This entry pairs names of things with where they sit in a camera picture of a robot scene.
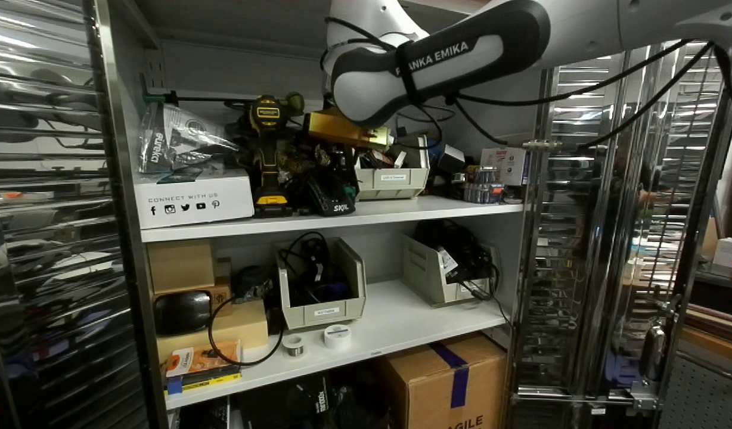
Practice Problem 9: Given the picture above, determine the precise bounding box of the gold metallic object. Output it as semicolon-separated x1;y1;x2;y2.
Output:
303;110;396;151

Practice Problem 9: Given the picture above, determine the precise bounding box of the beige bin with small parts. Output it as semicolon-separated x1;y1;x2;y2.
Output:
353;135;431;201

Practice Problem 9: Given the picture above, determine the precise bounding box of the beige bin with black adapters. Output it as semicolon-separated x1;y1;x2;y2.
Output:
400;219;499;308

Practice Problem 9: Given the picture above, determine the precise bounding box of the metal storage cabinet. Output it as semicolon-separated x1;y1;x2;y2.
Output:
83;0;559;429

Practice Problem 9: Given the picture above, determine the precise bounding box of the black box-shaped device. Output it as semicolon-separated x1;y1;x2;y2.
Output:
428;142;466;178

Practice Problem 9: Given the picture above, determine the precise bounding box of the yellow and black drill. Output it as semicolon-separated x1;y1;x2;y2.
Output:
246;94;306;217

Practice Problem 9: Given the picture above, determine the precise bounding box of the pack of batteries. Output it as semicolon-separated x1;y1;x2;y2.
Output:
463;166;506;205

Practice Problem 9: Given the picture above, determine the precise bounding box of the white tape roll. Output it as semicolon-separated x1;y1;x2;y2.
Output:
322;324;352;350

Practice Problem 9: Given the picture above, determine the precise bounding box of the white and red packet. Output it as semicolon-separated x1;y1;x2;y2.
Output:
480;147;529;187

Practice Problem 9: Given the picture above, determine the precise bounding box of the flat cardboard box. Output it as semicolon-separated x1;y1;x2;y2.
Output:
156;297;269;362

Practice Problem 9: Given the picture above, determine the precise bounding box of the white box with black icons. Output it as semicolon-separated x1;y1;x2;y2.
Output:
133;169;255;231

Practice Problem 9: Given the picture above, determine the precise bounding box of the cardboard box with blue tape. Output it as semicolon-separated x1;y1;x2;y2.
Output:
374;333;509;429

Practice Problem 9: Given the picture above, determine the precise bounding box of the small cardboard box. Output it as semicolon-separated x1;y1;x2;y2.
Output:
146;239;216;294

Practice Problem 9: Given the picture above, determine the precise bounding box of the black bag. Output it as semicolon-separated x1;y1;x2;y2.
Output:
234;368;398;429

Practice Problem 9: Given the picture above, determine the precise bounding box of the clear bag with booklet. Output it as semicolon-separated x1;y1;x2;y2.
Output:
138;102;243;176

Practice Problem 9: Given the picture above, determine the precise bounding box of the glossy black case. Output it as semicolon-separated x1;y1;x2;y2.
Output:
153;290;212;336

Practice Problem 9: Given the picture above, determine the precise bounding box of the orange packet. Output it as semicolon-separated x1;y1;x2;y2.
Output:
165;339;242;380

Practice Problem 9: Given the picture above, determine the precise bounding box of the mirrored slatted cabinet door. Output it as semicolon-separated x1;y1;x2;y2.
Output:
0;0;167;429
504;39;732;429

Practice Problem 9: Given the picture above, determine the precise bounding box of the yellow and black book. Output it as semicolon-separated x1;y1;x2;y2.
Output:
163;366;243;398

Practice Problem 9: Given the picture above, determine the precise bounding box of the beige bin with black cables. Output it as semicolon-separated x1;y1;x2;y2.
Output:
275;237;368;331

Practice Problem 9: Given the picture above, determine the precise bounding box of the black cable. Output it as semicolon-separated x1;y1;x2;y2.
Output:
207;294;286;367

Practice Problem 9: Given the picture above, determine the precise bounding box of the cabinet door handle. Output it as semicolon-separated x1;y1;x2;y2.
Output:
639;297;678;383

